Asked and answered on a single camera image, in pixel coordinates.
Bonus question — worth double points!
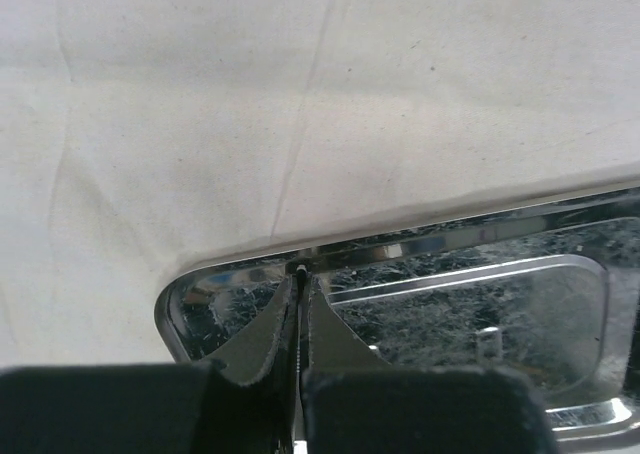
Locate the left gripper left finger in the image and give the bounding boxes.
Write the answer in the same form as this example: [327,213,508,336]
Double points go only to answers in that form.
[1,278,293,453]

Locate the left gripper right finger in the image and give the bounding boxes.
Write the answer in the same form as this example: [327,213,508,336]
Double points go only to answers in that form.
[301,276,555,453]

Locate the steel scalpel handle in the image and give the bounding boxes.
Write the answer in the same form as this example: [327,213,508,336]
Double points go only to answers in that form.
[293,264,308,454]

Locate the stainless steel instrument tray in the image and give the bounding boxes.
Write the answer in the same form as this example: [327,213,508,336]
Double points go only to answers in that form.
[155,187,639,453]

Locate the beige surgical drape cloth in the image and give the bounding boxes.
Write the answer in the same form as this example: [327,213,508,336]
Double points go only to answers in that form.
[1,0,639,366]

